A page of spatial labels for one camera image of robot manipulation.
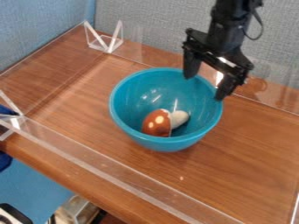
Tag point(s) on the clear acrylic corner bracket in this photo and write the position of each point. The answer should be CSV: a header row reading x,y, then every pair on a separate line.
x,y
103,42

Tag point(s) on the black white object bottom left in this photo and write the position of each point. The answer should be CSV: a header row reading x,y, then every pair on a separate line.
x,y
12,216

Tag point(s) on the clear acrylic back barrier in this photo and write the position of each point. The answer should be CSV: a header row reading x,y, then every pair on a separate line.
x,y
257,89

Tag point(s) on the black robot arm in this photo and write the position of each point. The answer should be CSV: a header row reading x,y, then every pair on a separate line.
x,y
233,22

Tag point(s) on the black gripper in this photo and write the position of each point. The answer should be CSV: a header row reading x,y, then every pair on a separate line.
x,y
229,61

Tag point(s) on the clear acrylic left bracket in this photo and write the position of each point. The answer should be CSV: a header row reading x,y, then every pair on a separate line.
x,y
10,117

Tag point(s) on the grey box under table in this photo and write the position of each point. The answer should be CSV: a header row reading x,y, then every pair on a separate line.
x,y
75,211

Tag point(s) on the plush brown white mushroom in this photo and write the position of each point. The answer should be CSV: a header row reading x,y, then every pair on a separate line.
x,y
161,121

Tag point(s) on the blue plastic bowl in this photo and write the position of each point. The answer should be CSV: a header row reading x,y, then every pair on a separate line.
x,y
160,88

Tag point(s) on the clear acrylic barrier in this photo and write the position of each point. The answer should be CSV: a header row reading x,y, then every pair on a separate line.
x,y
107,181
257,89

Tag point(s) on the dark blue object left edge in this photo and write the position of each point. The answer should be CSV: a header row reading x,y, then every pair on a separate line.
x,y
5,159

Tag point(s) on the clear acrylic front barrier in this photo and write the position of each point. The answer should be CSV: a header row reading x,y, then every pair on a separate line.
x,y
107,181

